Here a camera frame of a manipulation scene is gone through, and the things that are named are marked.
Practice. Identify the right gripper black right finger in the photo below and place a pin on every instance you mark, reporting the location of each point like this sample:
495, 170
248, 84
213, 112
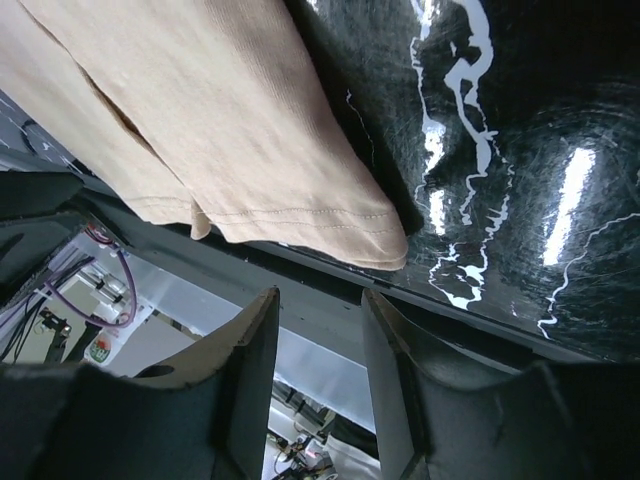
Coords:
441, 414

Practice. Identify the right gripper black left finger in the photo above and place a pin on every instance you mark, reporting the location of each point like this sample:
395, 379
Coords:
199, 414

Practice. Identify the beige t-shirt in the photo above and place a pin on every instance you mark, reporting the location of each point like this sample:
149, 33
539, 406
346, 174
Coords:
204, 113

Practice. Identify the black marble-pattern mat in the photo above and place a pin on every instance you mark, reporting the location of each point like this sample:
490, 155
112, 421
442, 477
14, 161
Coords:
507, 135

